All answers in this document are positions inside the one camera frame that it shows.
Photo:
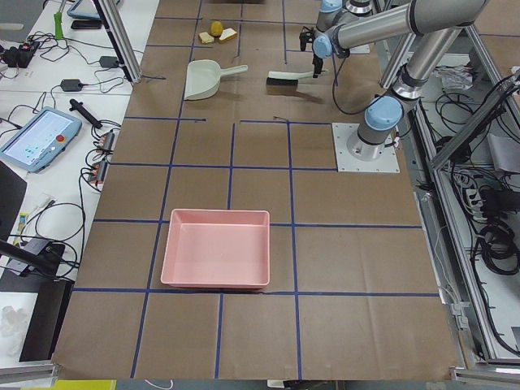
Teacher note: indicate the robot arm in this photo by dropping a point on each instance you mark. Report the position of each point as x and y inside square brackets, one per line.
[426, 30]
[336, 12]

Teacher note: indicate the pale green dustpan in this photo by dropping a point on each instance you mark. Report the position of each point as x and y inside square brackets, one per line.
[203, 78]

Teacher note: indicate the brown bread piece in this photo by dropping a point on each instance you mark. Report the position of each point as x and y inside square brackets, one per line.
[205, 38]

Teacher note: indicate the black power adapter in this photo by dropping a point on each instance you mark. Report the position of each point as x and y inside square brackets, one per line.
[108, 62]
[71, 85]

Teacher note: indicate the green handled tool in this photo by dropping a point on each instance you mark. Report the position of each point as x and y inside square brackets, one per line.
[58, 19]

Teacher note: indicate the white bread slice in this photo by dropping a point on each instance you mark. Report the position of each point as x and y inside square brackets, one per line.
[227, 35]

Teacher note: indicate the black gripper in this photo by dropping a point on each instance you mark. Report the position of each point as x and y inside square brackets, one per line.
[316, 62]

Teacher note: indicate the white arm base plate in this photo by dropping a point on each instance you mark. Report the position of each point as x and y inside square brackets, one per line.
[354, 156]

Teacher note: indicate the aluminium frame post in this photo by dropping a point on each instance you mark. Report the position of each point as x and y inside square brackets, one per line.
[114, 26]

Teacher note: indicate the black handle tool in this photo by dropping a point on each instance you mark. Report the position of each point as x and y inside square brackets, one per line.
[79, 107]

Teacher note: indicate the pink plastic bin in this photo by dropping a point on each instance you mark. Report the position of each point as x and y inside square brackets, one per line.
[217, 249]

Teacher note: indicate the blue teach pendant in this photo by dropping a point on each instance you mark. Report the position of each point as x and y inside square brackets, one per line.
[41, 140]
[83, 10]

